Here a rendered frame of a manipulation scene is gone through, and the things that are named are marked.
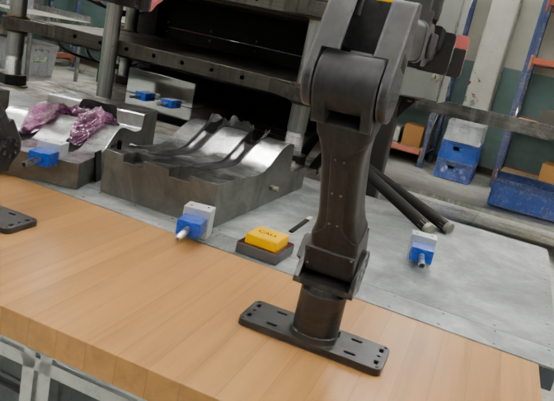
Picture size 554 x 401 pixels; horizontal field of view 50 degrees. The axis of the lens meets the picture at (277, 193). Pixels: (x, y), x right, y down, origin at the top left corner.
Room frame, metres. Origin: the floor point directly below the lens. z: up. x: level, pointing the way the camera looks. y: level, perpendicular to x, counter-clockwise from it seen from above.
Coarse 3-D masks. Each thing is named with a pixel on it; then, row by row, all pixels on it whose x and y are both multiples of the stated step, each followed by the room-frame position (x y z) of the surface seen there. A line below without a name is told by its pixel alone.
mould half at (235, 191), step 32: (192, 128) 1.42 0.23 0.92; (224, 128) 1.43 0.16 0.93; (160, 160) 1.16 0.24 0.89; (192, 160) 1.23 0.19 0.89; (256, 160) 1.31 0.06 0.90; (288, 160) 1.40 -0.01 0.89; (128, 192) 1.14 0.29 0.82; (160, 192) 1.11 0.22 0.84; (192, 192) 1.09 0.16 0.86; (224, 192) 1.11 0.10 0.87; (256, 192) 1.26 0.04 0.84; (288, 192) 1.45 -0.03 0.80
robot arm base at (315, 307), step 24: (312, 288) 0.72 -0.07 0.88; (264, 312) 0.76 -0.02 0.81; (288, 312) 0.78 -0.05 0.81; (312, 312) 0.71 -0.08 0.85; (336, 312) 0.71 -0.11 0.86; (288, 336) 0.71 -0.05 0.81; (312, 336) 0.70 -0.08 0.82; (336, 336) 0.72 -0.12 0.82; (336, 360) 0.69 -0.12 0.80; (360, 360) 0.69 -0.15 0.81; (384, 360) 0.70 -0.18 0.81
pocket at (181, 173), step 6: (174, 168) 1.13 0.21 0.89; (180, 168) 1.15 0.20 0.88; (186, 168) 1.15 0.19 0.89; (174, 174) 1.13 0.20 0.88; (180, 174) 1.15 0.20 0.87; (186, 174) 1.15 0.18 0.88; (192, 174) 1.14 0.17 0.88; (198, 174) 1.14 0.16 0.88; (180, 180) 1.10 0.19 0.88; (186, 180) 1.15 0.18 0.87
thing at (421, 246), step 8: (416, 232) 1.16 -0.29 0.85; (424, 232) 1.17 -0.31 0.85; (416, 240) 1.14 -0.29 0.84; (424, 240) 1.14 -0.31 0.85; (432, 240) 1.14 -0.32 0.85; (408, 248) 1.14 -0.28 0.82; (416, 248) 1.10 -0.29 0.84; (424, 248) 1.10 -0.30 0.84; (432, 248) 1.11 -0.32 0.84; (408, 256) 1.14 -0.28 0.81; (416, 256) 1.10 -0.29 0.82; (424, 256) 1.09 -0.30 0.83; (432, 256) 1.10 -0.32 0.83; (424, 264) 1.04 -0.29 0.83
